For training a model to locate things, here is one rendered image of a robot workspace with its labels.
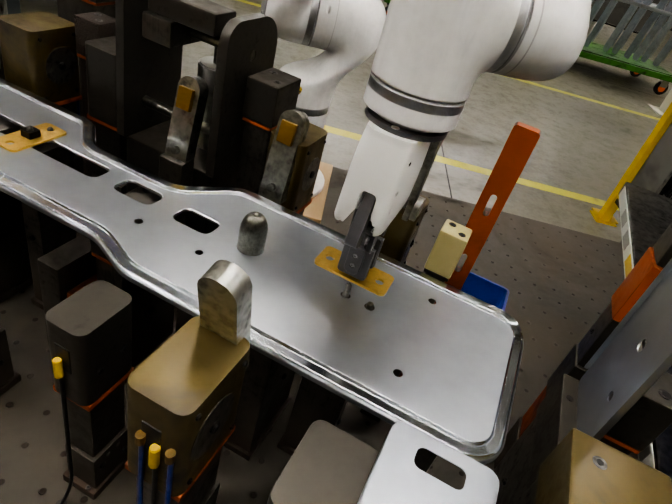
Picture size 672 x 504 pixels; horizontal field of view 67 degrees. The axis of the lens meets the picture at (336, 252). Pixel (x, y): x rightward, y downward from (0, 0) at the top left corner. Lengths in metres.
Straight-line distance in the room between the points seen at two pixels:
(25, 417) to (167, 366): 0.43
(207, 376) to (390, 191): 0.21
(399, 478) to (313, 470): 0.07
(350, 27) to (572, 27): 0.61
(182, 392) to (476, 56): 0.33
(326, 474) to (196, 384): 0.13
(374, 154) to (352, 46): 0.60
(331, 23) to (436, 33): 0.61
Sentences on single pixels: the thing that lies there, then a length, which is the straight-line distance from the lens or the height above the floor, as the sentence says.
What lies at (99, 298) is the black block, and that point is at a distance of 0.55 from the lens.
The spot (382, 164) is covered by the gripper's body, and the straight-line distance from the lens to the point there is 0.43.
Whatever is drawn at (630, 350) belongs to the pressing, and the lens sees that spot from 0.54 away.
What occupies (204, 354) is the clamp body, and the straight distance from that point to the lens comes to 0.43.
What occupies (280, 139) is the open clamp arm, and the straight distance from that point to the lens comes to 0.70.
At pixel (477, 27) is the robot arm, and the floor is 1.30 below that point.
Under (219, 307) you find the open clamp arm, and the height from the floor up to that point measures 1.09.
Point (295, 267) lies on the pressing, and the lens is 0.59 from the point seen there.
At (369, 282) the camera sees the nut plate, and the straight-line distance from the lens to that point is 0.54.
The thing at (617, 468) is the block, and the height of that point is 1.06.
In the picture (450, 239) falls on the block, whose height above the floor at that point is 1.06.
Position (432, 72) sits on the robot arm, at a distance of 0.41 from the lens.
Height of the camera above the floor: 1.37
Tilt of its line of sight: 36 degrees down
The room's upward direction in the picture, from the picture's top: 17 degrees clockwise
